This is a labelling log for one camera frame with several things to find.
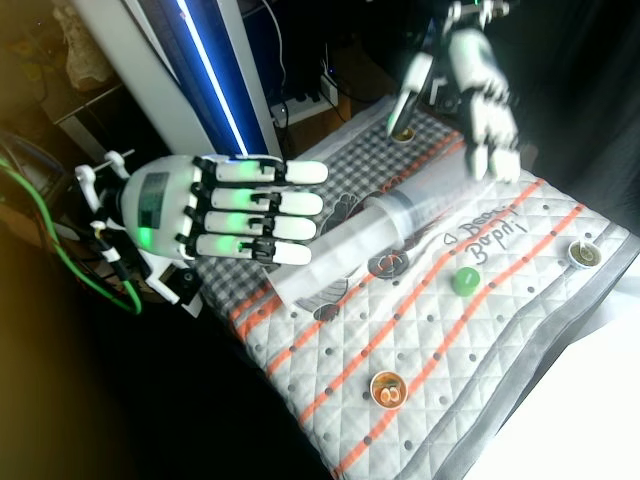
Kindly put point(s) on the green cylinder block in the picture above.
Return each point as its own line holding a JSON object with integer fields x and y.
{"x": 466, "y": 281}

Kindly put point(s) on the toy cup with orange slices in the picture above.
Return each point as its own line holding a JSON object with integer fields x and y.
{"x": 389, "y": 391}

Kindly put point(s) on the toy cup with dark filling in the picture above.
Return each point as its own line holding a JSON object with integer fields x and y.
{"x": 585, "y": 254}

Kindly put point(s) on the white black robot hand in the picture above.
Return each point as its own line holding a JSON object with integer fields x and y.
{"x": 160, "y": 210}
{"x": 475, "y": 65}

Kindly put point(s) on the clear plastic tube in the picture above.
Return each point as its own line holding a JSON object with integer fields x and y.
{"x": 360, "y": 240}

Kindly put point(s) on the white column with blue light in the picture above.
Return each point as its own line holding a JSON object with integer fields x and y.
{"x": 150, "y": 75}

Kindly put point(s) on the toy soup cup green garnish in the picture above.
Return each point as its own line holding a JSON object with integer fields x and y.
{"x": 404, "y": 136}

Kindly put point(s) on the grey quilt with bear print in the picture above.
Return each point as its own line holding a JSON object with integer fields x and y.
{"x": 450, "y": 350}

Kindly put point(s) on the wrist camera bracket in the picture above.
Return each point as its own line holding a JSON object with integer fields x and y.
{"x": 442, "y": 100}
{"x": 185, "y": 280}

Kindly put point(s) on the black cloth backdrop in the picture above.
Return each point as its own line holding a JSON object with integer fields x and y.
{"x": 575, "y": 100}

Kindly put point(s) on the beige lumpy object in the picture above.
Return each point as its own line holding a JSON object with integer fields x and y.
{"x": 82, "y": 55}

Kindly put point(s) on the white power strip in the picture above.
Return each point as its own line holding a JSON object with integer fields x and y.
{"x": 305, "y": 102}

